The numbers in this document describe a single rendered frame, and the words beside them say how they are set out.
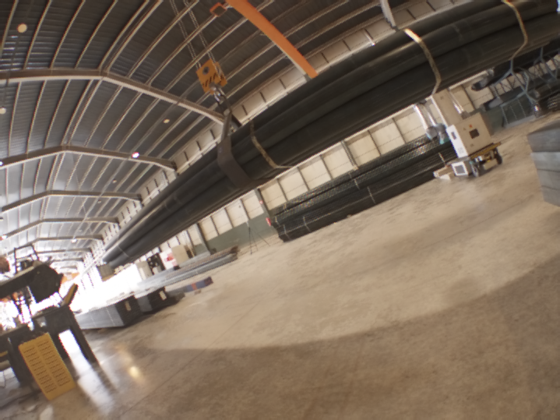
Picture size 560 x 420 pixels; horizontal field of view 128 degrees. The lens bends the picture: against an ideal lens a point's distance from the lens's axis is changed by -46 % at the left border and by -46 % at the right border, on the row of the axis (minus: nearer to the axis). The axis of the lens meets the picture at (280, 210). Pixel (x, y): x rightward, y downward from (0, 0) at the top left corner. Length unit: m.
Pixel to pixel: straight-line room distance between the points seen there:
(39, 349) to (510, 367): 3.04
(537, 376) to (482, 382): 0.17
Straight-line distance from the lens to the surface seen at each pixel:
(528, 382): 0.83
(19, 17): 10.17
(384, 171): 6.31
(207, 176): 2.04
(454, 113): 4.57
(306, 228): 6.77
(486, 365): 0.89
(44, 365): 2.80
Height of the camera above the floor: 0.65
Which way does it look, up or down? 2 degrees up
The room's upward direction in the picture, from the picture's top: 25 degrees counter-clockwise
